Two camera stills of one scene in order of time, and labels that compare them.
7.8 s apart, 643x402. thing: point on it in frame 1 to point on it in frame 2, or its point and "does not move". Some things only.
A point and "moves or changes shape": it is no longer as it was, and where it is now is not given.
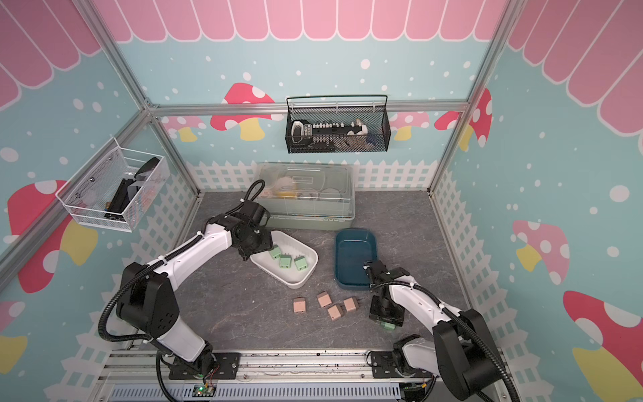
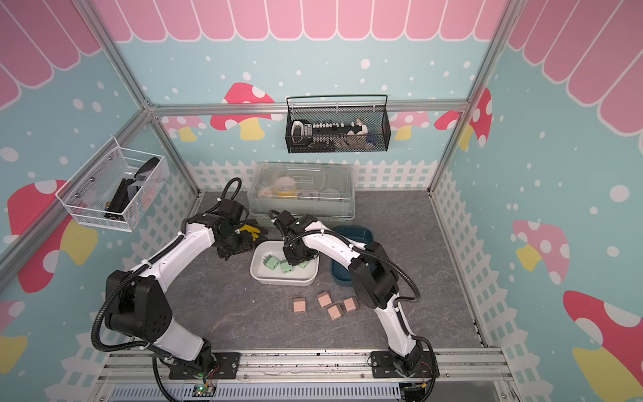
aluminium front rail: (143, 365) does not move
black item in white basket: (126, 188) does not move
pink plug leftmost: (299, 305) does not move
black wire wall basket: (336, 129) does not move
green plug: (275, 252) to (271, 262)
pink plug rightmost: (350, 305) does not move
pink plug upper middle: (324, 299) does not move
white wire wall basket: (115, 188) does not move
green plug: (285, 261) moves or changes shape
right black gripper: (395, 319) to (285, 249)
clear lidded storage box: (307, 196) does not move
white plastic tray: (290, 260) moves or changes shape
